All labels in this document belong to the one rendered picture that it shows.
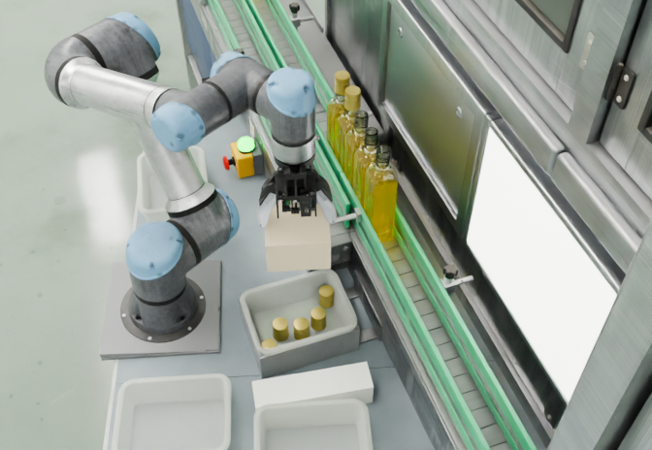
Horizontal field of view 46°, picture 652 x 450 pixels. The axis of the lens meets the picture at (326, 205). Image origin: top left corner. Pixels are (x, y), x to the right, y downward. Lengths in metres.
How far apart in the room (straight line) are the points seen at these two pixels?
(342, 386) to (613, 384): 1.09
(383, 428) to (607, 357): 1.11
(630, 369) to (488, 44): 0.95
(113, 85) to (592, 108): 0.77
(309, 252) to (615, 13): 0.68
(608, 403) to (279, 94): 0.78
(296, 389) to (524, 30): 0.82
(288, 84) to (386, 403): 0.75
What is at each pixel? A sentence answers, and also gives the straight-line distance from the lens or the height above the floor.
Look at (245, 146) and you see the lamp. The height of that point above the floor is 0.85.
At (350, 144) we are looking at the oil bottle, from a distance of 1.68.
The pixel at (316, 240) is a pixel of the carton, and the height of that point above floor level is 1.12.
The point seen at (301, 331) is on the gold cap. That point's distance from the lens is 1.68.
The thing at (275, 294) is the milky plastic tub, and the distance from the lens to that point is 1.74.
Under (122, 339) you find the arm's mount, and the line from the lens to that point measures 1.77.
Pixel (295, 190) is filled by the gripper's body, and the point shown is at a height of 1.26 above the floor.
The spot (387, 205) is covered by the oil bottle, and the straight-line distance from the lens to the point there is 1.66.
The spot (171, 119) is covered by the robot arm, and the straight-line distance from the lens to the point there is 1.20.
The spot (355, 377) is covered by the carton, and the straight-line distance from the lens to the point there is 1.62.
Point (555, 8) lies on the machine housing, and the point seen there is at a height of 1.56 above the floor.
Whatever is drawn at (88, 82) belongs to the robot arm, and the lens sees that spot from 1.42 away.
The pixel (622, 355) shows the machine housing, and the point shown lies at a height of 1.77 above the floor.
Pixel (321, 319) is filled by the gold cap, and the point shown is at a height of 0.81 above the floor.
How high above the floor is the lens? 2.20
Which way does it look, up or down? 47 degrees down
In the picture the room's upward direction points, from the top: straight up
